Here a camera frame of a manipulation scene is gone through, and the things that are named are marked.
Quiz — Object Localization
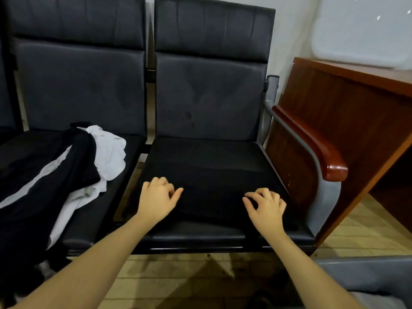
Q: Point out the person's right hand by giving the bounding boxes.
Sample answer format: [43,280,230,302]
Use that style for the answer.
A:
[242,187,288,239]

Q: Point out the person's left hand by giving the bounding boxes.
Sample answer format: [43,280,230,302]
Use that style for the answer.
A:
[136,176,185,227]

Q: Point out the black garment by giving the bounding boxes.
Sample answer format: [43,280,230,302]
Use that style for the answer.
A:
[122,173,300,232]

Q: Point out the pile of clothes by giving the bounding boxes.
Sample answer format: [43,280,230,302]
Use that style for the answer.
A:
[0,122,127,300]

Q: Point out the grey plastic storage bin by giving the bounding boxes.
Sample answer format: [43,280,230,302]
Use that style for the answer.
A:
[315,255,412,309]

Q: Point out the grey garment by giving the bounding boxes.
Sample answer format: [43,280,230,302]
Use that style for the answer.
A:
[351,291,408,309]

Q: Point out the person's right forearm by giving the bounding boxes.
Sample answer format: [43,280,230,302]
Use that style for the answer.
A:
[264,231,364,309]

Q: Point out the person's left forearm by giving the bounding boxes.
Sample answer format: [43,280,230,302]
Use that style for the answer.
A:
[13,215,155,309]

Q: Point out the brown wooden bench armrest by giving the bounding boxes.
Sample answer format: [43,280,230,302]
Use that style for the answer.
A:
[272,105,349,183]

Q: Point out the black leather bench seat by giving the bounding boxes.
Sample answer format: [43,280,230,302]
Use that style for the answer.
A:
[0,0,149,255]
[132,0,318,255]

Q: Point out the brown wooden desk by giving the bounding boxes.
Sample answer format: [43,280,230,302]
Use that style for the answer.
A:
[265,57,412,247]

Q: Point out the white plastic tray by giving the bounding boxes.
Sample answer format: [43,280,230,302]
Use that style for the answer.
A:
[310,0,412,70]

